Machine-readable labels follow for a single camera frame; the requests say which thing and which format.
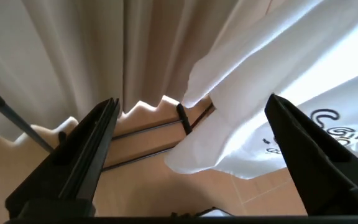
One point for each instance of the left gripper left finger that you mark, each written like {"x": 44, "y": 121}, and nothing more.
{"x": 42, "y": 186}

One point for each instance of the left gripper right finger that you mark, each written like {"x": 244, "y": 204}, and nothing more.
{"x": 322, "y": 186}

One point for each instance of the white printed t-shirt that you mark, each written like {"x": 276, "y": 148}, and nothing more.
{"x": 259, "y": 77}

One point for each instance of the black clothes rack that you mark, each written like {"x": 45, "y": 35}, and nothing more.
{"x": 11, "y": 115}

